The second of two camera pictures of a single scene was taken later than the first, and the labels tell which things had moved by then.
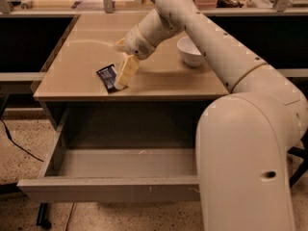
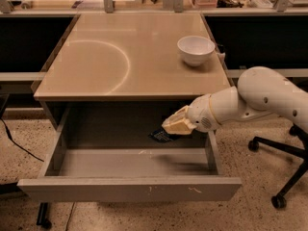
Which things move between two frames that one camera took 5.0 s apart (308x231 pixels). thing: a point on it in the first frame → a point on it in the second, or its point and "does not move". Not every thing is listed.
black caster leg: [41, 217] does not move
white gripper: [136, 43] → [200, 114]
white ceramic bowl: [191, 54] does not move
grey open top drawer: [120, 155] does not move
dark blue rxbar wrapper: [108, 74] → [160, 135]
